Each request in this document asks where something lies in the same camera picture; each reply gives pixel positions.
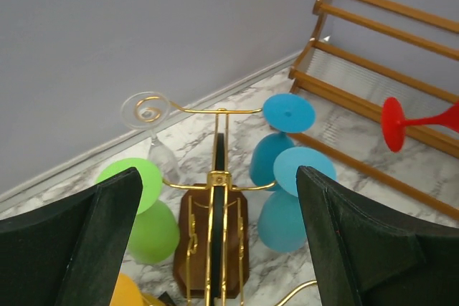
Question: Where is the gold wire wine glass rack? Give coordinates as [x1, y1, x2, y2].
[133, 93, 318, 305]

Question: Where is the green plastic goblet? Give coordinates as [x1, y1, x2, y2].
[96, 158, 180, 265]

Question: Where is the blue plastic goblet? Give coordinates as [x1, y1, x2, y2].
[257, 146, 336, 253]
[249, 93, 316, 186]

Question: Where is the clear wine glass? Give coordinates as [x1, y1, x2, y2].
[120, 92, 180, 184]

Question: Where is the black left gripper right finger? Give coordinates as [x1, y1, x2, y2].
[296, 166, 458, 305]

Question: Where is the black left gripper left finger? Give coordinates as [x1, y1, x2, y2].
[1, 168, 143, 305]

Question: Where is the yellow plastic goblet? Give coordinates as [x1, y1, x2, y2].
[110, 273, 166, 306]

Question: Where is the red plastic goblet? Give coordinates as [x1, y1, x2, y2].
[381, 97, 458, 153]

